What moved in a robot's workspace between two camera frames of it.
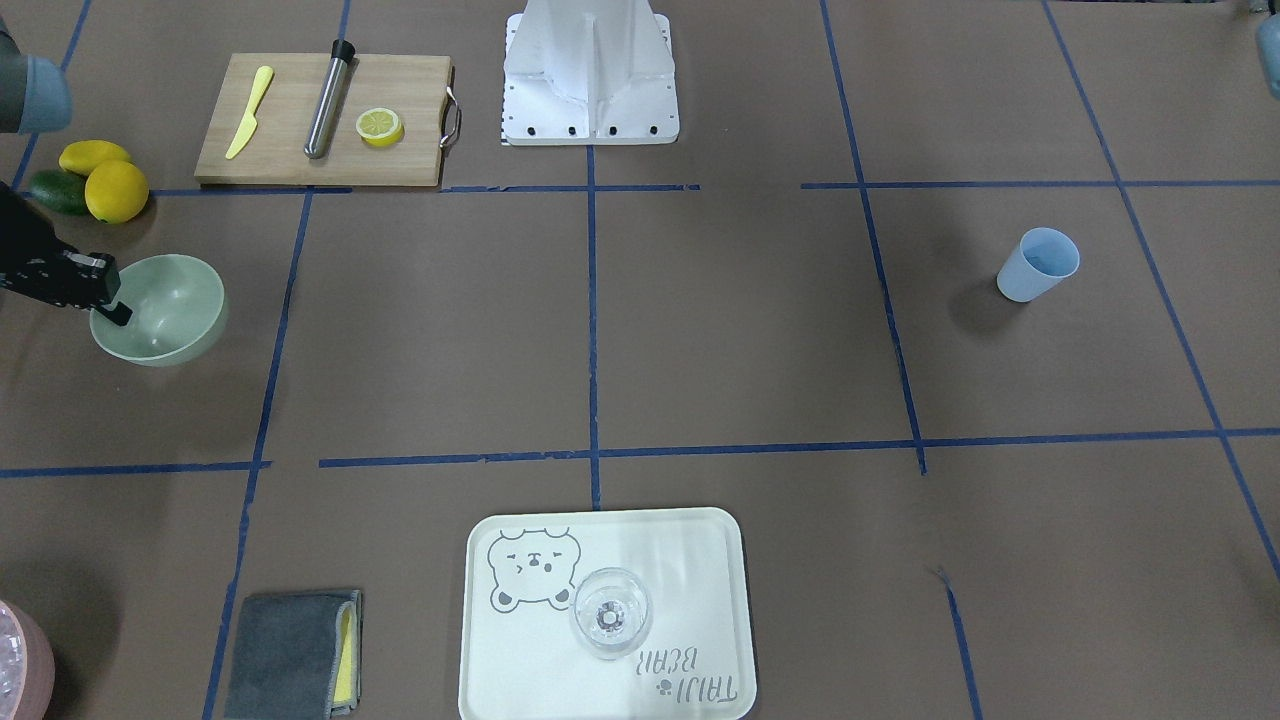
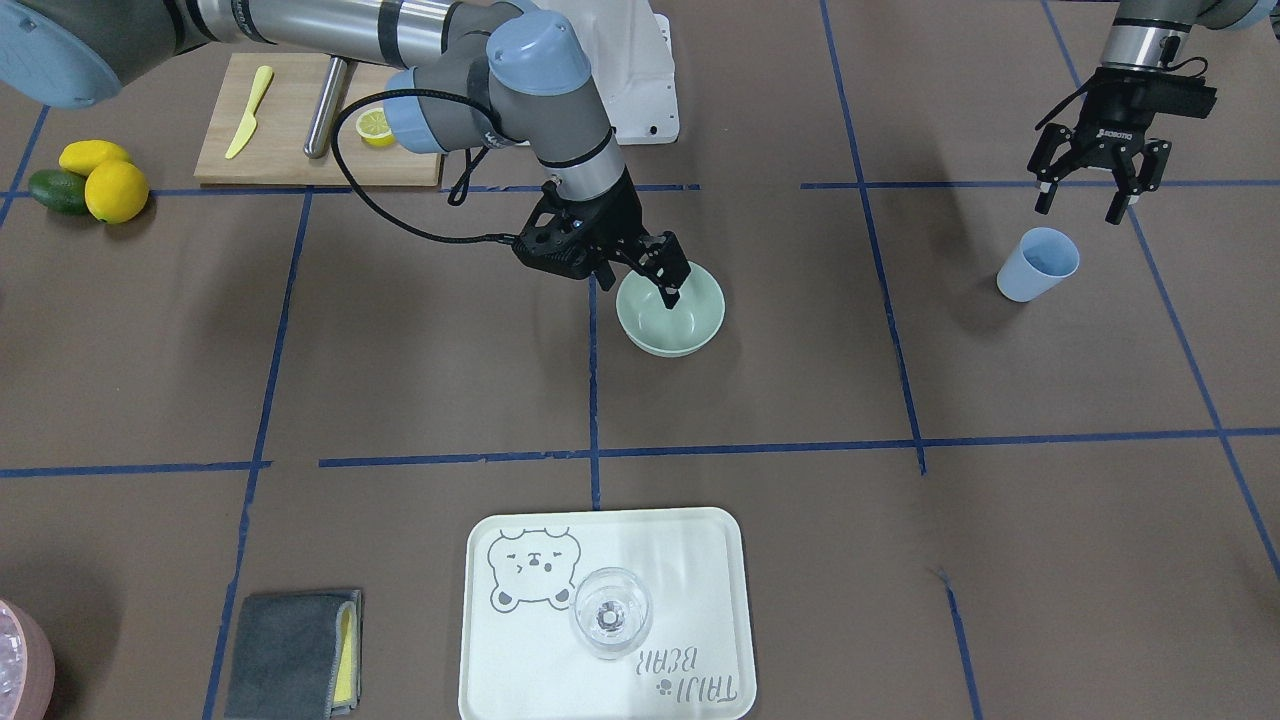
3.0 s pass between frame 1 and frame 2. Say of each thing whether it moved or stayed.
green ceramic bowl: moved
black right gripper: moved
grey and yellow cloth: stayed
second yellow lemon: stayed
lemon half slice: stayed
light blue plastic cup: stayed
